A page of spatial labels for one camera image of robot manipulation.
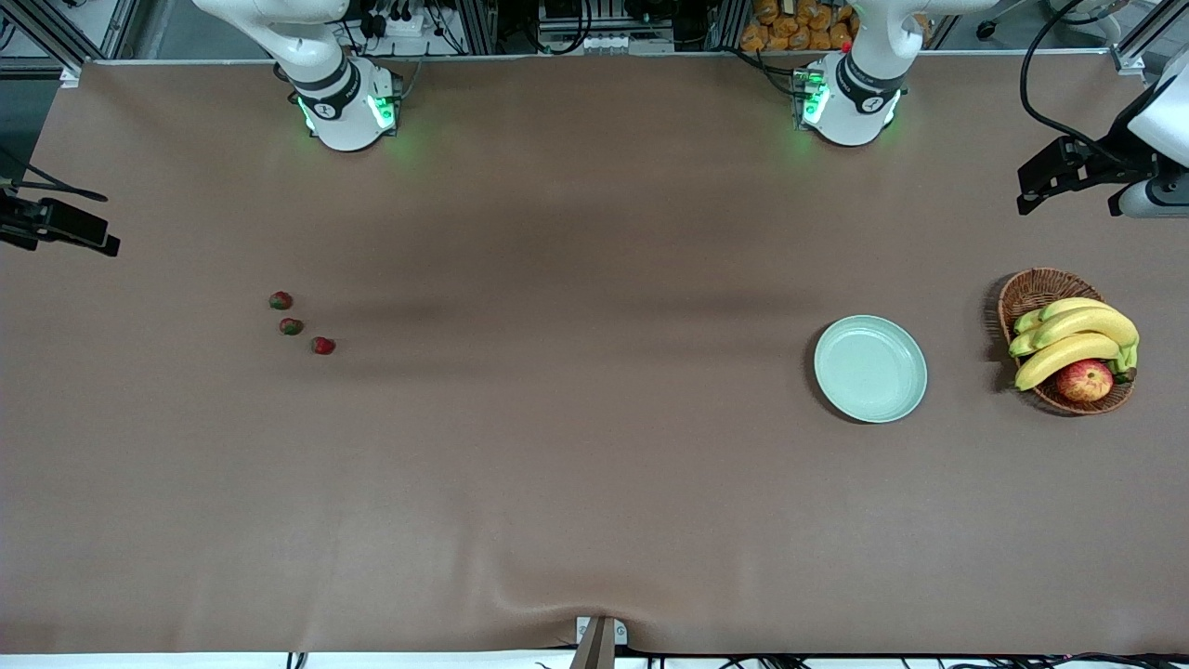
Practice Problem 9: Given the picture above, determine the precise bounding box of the table cover cloth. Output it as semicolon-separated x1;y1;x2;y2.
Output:
0;51;1189;657

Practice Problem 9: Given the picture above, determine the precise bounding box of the white power strip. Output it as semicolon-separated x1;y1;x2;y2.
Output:
365;0;430;40

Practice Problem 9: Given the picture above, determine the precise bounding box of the brown wicker basket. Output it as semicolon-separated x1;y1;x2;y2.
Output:
998;268;1137;416

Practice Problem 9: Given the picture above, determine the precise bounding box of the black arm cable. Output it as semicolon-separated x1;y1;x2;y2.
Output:
1019;0;1130;173
0;149;110;203

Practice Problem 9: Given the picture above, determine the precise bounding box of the aluminium frame profile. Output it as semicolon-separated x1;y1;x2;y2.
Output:
1110;0;1189;77
0;0;86;89

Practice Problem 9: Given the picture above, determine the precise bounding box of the red apple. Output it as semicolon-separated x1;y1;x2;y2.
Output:
1056;359;1115;403

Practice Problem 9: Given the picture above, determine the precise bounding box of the yellow banana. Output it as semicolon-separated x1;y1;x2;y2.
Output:
1033;307;1141;351
1013;333;1122;392
1039;296;1111;323

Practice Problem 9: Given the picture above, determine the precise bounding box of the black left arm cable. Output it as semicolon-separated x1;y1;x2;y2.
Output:
1019;0;1130;173

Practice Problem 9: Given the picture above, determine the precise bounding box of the metal clamp bracket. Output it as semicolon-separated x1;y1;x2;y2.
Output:
568;615;629;669

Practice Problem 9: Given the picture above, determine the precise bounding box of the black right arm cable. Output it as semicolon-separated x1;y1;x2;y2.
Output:
0;149;110;203

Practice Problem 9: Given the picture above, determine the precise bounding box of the white terminal block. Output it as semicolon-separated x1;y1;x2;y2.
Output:
574;31;676;55

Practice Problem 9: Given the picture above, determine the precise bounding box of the golden bread rolls pile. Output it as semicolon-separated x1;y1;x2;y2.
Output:
739;0;860;53

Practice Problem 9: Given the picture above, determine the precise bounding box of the light green plate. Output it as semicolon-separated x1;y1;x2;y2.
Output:
814;315;929;425

